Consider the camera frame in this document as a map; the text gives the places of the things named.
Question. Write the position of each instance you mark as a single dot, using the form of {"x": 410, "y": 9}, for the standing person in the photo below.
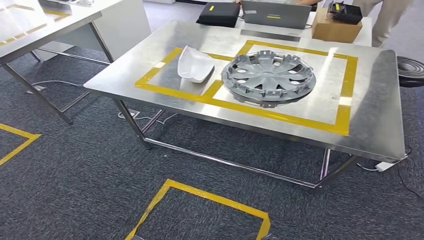
{"x": 384, "y": 20}

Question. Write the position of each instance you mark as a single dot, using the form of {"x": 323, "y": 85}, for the yellow tape table outline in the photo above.
{"x": 58, "y": 13}

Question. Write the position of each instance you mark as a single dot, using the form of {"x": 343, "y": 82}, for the white power strip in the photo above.
{"x": 386, "y": 166}

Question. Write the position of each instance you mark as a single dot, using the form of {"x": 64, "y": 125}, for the person's forearm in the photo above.
{"x": 308, "y": 1}

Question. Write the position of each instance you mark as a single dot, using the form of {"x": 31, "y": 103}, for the white cabinet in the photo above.
{"x": 126, "y": 30}

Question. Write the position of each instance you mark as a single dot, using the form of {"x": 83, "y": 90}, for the white plastic mirror cover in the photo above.
{"x": 195, "y": 64}

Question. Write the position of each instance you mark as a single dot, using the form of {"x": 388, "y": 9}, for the grey laptop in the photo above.
{"x": 291, "y": 15}

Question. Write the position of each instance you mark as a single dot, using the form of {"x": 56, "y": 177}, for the brown cardboard box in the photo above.
{"x": 334, "y": 31}

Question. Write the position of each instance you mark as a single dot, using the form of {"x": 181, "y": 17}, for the steel workbench table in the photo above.
{"x": 198, "y": 36}
{"x": 66, "y": 26}

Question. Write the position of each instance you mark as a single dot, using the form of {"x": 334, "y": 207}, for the black zip case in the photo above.
{"x": 218, "y": 15}

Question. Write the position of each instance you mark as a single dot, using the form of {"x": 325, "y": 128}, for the grey plastic wheel cover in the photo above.
{"x": 268, "y": 78}

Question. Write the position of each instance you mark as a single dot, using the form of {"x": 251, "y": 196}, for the black round stool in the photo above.
{"x": 412, "y": 71}

